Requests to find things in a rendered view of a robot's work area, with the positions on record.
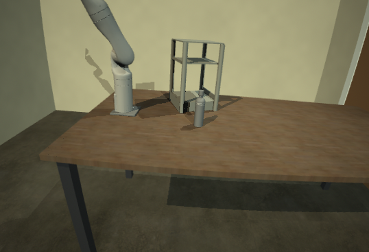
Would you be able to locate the grey metal shelving unit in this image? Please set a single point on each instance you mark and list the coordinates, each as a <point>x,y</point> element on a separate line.
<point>184,101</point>

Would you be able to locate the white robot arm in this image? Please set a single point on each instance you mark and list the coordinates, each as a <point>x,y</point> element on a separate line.
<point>121,53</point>

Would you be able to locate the grey bottle with cap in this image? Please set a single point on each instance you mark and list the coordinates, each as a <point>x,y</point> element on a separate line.
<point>199,110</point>

